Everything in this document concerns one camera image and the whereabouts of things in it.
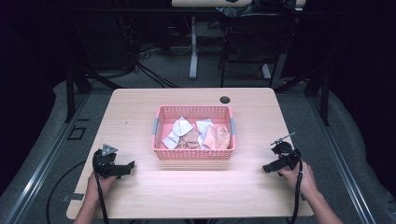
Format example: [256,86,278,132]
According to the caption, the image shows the person's right hand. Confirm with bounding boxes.
[277,161,319,201]

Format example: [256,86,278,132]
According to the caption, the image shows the black floor cable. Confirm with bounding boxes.
[46,160,88,224]

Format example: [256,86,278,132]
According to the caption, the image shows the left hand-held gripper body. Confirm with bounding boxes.
[92,143,124,179]

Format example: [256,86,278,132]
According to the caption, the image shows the black metal stand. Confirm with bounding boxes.
[274,52,332,127]
[64,18,122,124]

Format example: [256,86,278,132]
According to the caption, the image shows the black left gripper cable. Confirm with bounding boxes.
[93,171,110,224]

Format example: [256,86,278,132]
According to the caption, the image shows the black chair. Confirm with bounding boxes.
[218,12,297,88]

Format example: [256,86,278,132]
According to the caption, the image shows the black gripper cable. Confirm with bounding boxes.
[93,171,110,224]
[289,159,304,224]

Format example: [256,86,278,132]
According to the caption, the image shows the flat white crumpled paper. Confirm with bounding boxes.
[161,131,181,150]

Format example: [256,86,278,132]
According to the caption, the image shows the aluminium floor rail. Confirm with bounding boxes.
[306,92,377,224]
[2,92,92,224]

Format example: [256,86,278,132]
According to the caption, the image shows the bluish white crumpled paper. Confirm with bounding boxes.
[195,118,216,136]

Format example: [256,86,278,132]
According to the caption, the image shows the pink crumpled cloth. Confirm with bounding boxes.
[202,123,233,150]

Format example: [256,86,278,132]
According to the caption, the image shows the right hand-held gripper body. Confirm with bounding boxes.
[270,132,303,172]

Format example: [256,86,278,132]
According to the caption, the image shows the bundle of floor cables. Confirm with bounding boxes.
[124,40,180,89]

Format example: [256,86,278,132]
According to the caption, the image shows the pink plastic basket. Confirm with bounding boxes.
[151,105,237,161]

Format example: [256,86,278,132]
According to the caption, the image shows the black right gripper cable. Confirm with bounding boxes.
[289,159,304,224]

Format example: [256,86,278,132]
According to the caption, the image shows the round white crumpled paper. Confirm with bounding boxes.
[172,116,194,138]

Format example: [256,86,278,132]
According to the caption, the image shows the person's left hand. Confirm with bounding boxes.
[85,171,118,201]

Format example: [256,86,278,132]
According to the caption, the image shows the short white desk leg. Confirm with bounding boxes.
[261,63,272,80]

